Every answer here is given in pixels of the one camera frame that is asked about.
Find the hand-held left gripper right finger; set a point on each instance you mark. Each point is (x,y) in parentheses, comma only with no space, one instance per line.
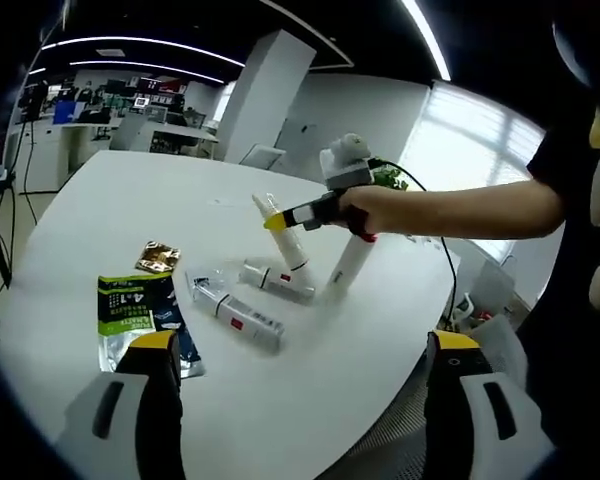
(475,425)

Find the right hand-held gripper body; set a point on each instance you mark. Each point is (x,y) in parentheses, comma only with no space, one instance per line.
(350,162)

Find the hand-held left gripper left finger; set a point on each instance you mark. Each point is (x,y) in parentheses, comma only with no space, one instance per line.
(130,425)

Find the tall white red-collared bottle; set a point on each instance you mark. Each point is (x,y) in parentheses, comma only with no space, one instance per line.
(347,270)

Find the small white red-label bottle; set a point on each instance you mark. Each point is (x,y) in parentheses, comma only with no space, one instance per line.
(252,325)
(260,275)

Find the clear plastic packet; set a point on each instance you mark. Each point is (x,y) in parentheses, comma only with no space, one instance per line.
(215,275)

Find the green black skincare sachet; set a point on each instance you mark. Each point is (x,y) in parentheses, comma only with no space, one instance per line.
(125,305)

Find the dark blue skincare sachet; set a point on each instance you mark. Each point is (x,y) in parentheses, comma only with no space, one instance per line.
(172,300)

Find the gold skincare sachet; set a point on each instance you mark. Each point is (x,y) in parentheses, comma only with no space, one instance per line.
(157,256)

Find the person's right hand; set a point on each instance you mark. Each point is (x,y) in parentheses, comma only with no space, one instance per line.
(365,212)

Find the potted green plant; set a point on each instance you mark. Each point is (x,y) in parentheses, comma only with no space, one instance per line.
(392,177)

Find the grey mesh office chair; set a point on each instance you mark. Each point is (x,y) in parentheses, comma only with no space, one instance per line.
(405,430)

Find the bright window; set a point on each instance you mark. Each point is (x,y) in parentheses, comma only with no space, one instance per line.
(480,130)

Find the ceiling light strips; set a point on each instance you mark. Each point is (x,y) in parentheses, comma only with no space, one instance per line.
(429,40)

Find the white office desk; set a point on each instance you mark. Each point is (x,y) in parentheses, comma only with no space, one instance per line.
(180,131)

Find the person's black shirt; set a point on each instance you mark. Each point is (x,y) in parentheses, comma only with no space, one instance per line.
(570,280)

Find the blue screen panel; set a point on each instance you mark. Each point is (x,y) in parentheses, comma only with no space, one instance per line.
(64,112)

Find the long white counter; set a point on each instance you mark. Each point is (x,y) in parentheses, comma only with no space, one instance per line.
(45,150)

